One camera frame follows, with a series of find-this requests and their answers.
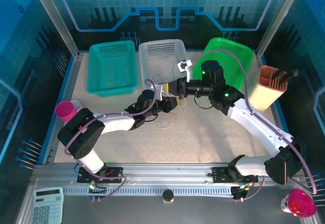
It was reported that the white cable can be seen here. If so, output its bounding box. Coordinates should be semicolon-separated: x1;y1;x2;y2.
170;102;187;123
156;113;177;130

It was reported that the white plastic basket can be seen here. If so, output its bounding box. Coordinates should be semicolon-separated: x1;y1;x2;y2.
138;39;192;95

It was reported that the green plastic basket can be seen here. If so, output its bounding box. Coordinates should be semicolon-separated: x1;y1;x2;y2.
192;37;254;100

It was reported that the teal plastic basket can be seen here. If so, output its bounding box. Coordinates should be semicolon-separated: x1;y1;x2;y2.
87;40;140;98

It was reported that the cream holder with terracotta rim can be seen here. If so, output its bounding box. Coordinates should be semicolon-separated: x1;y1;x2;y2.
247;65;289;112

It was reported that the pink plastic goblet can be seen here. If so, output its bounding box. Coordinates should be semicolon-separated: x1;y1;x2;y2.
55;101;78;123

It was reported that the black round knob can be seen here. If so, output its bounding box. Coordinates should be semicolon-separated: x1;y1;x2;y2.
162;189;175;204

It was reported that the black tool with grey knob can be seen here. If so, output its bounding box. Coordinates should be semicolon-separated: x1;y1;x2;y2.
278;68;300;90

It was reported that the pale green calculator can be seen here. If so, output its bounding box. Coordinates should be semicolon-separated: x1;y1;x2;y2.
32;187;64;224

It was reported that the pink goblet with silver base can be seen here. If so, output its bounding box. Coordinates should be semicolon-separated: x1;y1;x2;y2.
280;188;317;218

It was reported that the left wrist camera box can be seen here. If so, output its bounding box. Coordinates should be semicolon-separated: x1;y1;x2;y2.
152;83;168;102

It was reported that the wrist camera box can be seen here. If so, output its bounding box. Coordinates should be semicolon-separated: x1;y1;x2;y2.
177;59;193;82
152;83;168;102

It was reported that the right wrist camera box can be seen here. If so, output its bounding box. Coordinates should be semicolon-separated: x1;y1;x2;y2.
177;59;193;82

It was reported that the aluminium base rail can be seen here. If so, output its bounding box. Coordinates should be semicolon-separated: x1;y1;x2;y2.
34;163;304;187

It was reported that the black tool handle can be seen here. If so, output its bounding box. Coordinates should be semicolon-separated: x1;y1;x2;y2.
271;69;288;87

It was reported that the slotted cable duct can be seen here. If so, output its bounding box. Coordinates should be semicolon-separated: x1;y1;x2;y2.
62;185;234;197

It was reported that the aluminium frame post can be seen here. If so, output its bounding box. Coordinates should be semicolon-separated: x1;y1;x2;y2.
256;0;305;54
27;0;80;57

